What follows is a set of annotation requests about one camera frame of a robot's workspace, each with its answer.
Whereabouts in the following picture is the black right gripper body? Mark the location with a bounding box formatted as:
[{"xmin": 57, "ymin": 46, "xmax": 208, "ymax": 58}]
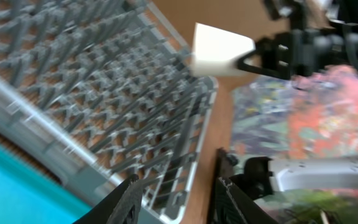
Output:
[{"xmin": 260, "ymin": 0, "xmax": 325, "ymax": 80}]

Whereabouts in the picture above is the white cup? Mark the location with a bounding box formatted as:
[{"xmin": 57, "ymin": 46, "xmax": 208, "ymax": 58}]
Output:
[{"xmin": 190, "ymin": 23, "xmax": 255, "ymax": 77}]

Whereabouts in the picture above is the teal serving tray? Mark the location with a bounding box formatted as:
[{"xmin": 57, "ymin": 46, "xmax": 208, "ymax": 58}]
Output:
[{"xmin": 0, "ymin": 146, "xmax": 91, "ymax": 223}]

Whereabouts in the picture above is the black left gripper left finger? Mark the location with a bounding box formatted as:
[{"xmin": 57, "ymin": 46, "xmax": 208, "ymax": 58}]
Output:
[{"xmin": 73, "ymin": 174, "xmax": 143, "ymax": 224}]

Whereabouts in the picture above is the grey dishwasher rack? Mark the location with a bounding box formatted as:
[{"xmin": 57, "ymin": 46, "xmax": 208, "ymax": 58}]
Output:
[{"xmin": 0, "ymin": 0, "xmax": 218, "ymax": 223}]

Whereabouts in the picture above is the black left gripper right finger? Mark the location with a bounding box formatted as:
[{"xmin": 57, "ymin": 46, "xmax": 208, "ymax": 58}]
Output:
[{"xmin": 208, "ymin": 177, "xmax": 278, "ymax": 224}]

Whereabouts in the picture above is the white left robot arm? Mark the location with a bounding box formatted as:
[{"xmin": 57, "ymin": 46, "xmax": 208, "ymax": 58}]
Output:
[{"xmin": 77, "ymin": 154, "xmax": 358, "ymax": 224}]

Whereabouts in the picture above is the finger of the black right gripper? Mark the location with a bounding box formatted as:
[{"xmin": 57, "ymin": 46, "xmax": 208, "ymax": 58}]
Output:
[{"xmin": 235, "ymin": 37, "xmax": 290, "ymax": 80}]

